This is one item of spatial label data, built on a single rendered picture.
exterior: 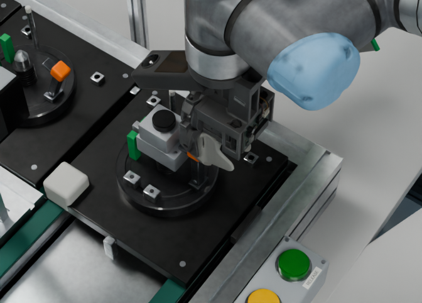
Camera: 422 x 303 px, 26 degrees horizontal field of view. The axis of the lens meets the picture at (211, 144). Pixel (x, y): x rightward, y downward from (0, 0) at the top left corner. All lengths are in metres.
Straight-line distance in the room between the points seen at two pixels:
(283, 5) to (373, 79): 0.68
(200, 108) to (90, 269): 0.33
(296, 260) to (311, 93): 0.41
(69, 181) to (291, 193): 0.30
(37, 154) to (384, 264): 0.51
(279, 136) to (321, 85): 0.49
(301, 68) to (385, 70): 0.73
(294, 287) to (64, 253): 0.32
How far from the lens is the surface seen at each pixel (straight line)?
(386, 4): 0.88
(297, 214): 1.24
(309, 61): 0.81
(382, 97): 1.50
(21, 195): 1.27
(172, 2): 1.61
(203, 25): 0.90
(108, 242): 1.21
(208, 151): 1.10
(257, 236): 1.22
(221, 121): 1.00
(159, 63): 1.06
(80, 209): 1.24
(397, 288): 1.32
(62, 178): 1.24
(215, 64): 0.93
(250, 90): 0.96
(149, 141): 1.17
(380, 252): 1.34
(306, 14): 0.84
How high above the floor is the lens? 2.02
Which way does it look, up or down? 55 degrees down
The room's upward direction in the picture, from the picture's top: straight up
